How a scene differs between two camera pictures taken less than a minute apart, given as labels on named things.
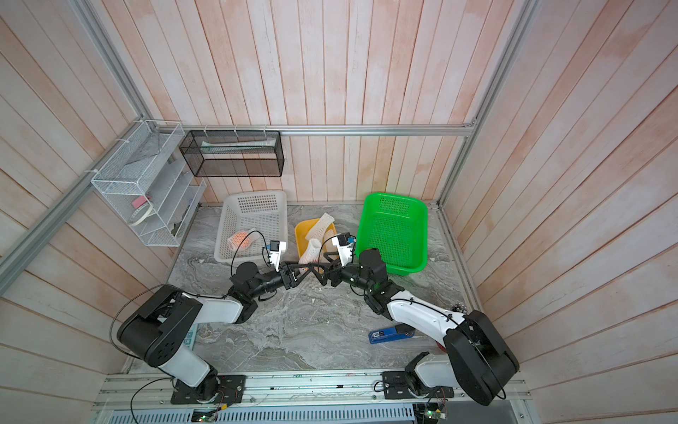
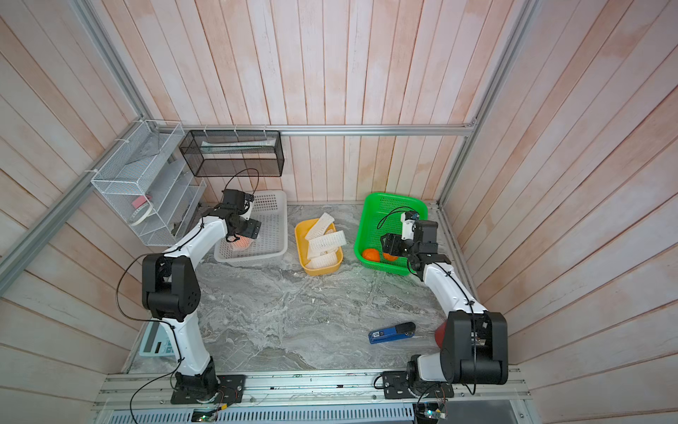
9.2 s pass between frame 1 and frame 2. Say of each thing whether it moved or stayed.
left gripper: moved
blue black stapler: stayed
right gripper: moved
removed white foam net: stayed
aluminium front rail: stayed
